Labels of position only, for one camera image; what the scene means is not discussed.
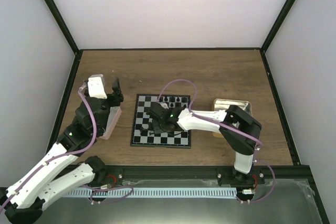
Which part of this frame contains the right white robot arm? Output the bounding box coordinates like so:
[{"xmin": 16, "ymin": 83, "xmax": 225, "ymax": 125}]
[{"xmin": 146, "ymin": 102, "xmax": 262, "ymax": 184}]

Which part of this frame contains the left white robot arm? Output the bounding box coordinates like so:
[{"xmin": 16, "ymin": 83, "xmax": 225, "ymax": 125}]
[{"xmin": 1, "ymin": 74, "xmax": 124, "ymax": 223}]

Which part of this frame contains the pile of black chess pieces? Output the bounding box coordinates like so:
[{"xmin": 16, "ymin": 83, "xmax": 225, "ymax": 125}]
[{"xmin": 140, "ymin": 122, "xmax": 154, "ymax": 136}]

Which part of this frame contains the pink plastic tray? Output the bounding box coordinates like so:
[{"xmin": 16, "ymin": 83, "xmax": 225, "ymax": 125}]
[{"xmin": 100, "ymin": 106, "xmax": 122, "ymax": 140}]

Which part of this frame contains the black and white chessboard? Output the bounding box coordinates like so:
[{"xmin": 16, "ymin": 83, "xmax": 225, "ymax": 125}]
[{"xmin": 130, "ymin": 94, "xmax": 191, "ymax": 148}]

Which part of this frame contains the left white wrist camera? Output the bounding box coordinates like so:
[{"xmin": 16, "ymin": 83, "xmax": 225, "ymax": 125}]
[{"xmin": 87, "ymin": 74, "xmax": 107, "ymax": 99}]

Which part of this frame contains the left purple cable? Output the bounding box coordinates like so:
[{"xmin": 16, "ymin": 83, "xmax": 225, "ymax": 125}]
[{"xmin": 0, "ymin": 82, "xmax": 98, "ymax": 213}]

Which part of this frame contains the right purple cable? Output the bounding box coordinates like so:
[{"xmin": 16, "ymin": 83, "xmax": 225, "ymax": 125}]
[{"xmin": 157, "ymin": 79, "xmax": 276, "ymax": 204}]

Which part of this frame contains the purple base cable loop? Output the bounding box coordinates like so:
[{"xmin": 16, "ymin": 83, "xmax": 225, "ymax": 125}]
[{"xmin": 89, "ymin": 184, "xmax": 134, "ymax": 205}]

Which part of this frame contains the light blue cable duct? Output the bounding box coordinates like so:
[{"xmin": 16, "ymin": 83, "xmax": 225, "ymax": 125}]
[{"xmin": 65, "ymin": 187, "xmax": 237, "ymax": 199}]

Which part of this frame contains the black aluminium frame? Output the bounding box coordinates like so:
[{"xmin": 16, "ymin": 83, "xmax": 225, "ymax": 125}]
[{"xmin": 13, "ymin": 0, "xmax": 331, "ymax": 224}]

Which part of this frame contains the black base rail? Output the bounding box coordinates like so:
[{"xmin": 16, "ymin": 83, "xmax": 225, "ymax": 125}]
[{"xmin": 105, "ymin": 165, "xmax": 312, "ymax": 186}]

